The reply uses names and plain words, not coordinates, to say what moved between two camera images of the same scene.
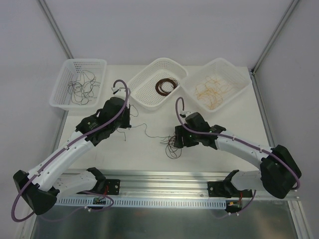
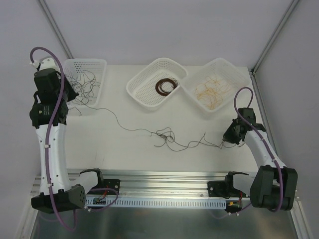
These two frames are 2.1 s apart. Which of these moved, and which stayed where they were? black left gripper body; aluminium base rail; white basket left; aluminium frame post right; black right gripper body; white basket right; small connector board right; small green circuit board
Moved: black left gripper body; black right gripper body
Stayed: aluminium base rail; white basket right; aluminium frame post right; small connector board right; white basket left; small green circuit board
